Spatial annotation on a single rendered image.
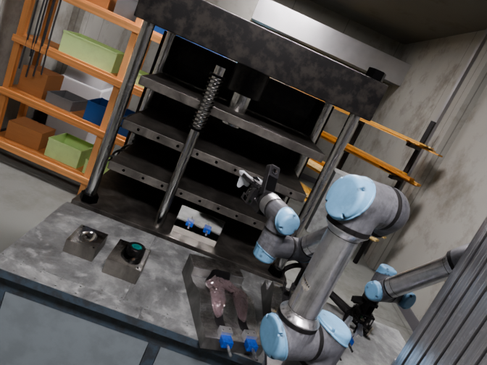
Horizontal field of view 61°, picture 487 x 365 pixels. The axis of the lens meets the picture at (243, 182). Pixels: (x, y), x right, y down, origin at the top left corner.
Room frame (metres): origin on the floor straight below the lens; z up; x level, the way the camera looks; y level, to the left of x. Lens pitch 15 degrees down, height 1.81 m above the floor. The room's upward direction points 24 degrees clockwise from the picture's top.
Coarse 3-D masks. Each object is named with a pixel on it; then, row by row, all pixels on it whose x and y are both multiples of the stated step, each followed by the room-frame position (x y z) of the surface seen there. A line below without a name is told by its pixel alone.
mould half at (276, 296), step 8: (272, 280) 1.84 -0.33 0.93; (264, 288) 1.91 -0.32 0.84; (272, 288) 1.78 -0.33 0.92; (280, 288) 1.79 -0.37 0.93; (288, 288) 1.98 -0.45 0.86; (264, 296) 1.85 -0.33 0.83; (272, 296) 1.73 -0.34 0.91; (280, 296) 1.75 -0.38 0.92; (264, 304) 1.79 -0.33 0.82; (272, 304) 1.70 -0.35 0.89; (264, 312) 1.73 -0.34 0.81; (272, 312) 1.64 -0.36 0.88
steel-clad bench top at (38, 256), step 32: (64, 224) 1.75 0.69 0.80; (96, 224) 1.88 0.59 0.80; (0, 256) 1.34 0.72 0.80; (32, 256) 1.42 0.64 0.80; (64, 256) 1.51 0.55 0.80; (96, 256) 1.61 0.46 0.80; (160, 256) 1.84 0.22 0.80; (64, 288) 1.32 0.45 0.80; (96, 288) 1.40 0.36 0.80; (128, 288) 1.49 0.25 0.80; (160, 288) 1.58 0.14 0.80; (256, 288) 1.95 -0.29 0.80; (160, 320) 1.38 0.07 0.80; (192, 320) 1.47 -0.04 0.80; (256, 320) 1.67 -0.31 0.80; (384, 352) 1.89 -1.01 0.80
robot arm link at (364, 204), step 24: (336, 192) 0.98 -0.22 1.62; (360, 192) 0.93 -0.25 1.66; (384, 192) 0.97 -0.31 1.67; (336, 216) 0.94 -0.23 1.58; (360, 216) 0.93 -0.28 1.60; (384, 216) 0.96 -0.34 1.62; (336, 240) 0.95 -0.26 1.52; (360, 240) 0.95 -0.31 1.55; (312, 264) 0.97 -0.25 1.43; (336, 264) 0.95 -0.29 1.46; (312, 288) 0.95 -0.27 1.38; (288, 312) 0.96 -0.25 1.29; (312, 312) 0.95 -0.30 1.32; (264, 336) 0.97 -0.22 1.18; (288, 336) 0.93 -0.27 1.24; (312, 336) 0.96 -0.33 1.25; (288, 360) 0.95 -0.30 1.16
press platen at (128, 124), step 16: (144, 112) 2.54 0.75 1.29; (160, 112) 2.77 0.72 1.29; (128, 128) 2.16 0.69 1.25; (144, 128) 2.17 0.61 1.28; (160, 128) 2.31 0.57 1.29; (176, 128) 2.50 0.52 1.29; (176, 144) 2.19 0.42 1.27; (208, 144) 2.45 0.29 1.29; (224, 144) 2.66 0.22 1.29; (240, 144) 2.91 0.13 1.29; (208, 160) 2.22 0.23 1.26; (224, 160) 2.24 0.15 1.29; (240, 160) 2.41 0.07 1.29; (256, 160) 2.61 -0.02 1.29; (272, 160) 2.86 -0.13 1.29; (256, 176) 2.25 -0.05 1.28; (288, 176) 2.58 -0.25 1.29; (288, 192) 2.27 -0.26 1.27; (304, 192) 2.34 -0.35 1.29
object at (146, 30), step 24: (144, 24) 2.09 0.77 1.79; (144, 48) 2.10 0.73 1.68; (168, 48) 2.77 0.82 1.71; (120, 96) 2.09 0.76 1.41; (144, 96) 2.77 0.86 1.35; (120, 120) 2.11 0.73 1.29; (336, 144) 2.23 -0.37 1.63; (96, 168) 2.09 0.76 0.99; (96, 192) 2.12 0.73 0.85; (312, 192) 2.23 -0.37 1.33
